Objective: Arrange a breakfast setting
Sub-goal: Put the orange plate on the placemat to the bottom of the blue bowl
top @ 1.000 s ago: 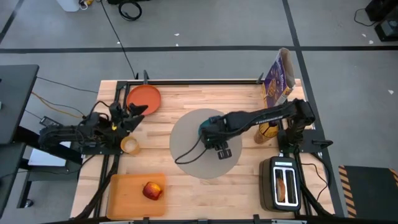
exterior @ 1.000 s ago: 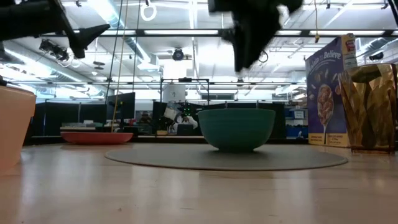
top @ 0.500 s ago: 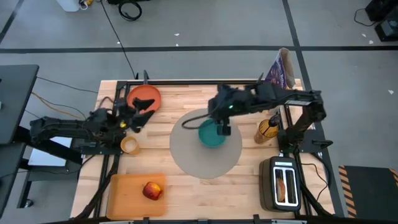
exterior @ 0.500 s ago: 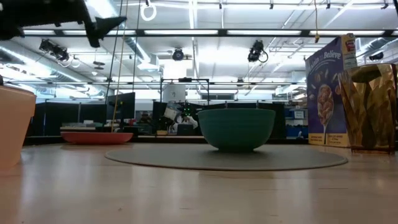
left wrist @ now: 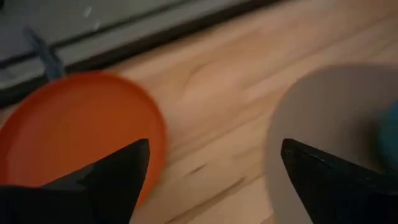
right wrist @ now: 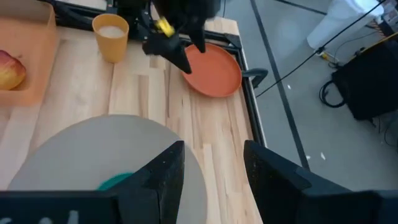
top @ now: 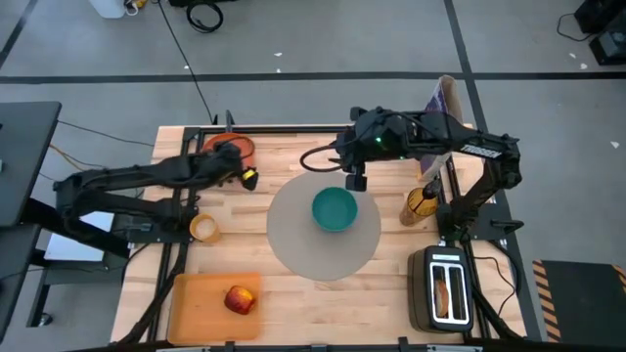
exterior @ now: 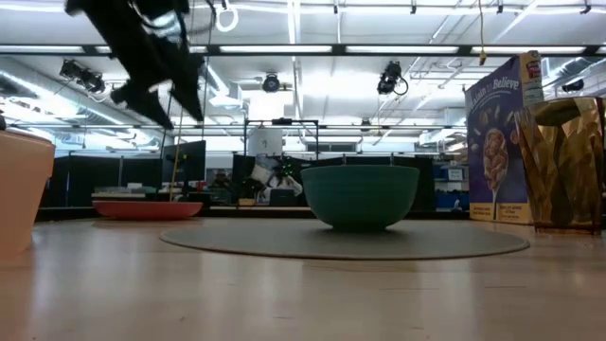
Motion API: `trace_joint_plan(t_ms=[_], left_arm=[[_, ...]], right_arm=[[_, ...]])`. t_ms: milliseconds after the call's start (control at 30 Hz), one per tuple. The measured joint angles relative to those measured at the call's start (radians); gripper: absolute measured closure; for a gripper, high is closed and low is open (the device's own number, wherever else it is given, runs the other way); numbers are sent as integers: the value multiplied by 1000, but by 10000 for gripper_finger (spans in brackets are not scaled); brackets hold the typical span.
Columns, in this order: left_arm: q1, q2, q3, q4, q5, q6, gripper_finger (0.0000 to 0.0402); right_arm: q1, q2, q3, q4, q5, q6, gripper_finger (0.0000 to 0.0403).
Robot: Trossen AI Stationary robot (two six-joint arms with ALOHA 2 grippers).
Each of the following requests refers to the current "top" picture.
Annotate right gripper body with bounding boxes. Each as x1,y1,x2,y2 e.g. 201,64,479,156
335,110,392,167

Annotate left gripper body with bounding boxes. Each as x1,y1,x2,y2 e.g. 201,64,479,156
198,144,246,187

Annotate orange plate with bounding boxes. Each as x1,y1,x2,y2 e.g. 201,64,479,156
201,132,256,170

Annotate purple cereal box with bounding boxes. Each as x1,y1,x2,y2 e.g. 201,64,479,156
418,74,465,182

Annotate teal bowl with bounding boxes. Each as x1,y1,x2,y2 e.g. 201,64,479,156
311,186,359,234

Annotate amber textured tumbler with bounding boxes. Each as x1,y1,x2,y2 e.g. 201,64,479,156
399,185,441,227

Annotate small orange cup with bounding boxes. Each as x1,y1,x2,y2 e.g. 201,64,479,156
189,213,222,244

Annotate grey round placemat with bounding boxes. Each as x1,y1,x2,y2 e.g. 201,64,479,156
266,170,382,283

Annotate red yellow apple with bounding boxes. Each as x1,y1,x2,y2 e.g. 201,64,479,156
223,285,257,316

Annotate black two-slot toaster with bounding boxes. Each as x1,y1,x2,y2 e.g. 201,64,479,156
407,244,474,334

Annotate brown bread slice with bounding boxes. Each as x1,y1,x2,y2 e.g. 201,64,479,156
433,278,451,318

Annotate white paper sheet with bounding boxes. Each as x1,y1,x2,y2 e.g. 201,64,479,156
43,210,116,263

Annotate white container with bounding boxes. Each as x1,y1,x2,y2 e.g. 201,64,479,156
88,0,127,20

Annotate black desk top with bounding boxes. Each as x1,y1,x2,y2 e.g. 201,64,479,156
0,101,63,229

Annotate black yellow hazard mat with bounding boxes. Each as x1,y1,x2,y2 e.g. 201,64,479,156
531,258,626,346

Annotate black equipment case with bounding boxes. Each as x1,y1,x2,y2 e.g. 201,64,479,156
589,22,626,67
574,0,626,35

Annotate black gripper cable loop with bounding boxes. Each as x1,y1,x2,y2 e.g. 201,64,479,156
299,143,344,174

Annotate black aluminium table frame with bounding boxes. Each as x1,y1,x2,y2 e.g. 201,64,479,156
110,110,528,352

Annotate long black floor cable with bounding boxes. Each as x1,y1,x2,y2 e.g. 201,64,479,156
156,0,219,126

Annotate black corrugated cable conduit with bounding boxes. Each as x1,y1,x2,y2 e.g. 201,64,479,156
116,242,191,346
469,286,525,342

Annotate coiled black cable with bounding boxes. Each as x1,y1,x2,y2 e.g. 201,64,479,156
185,0,225,34

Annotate black toaster power cord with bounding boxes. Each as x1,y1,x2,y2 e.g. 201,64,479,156
471,253,522,307

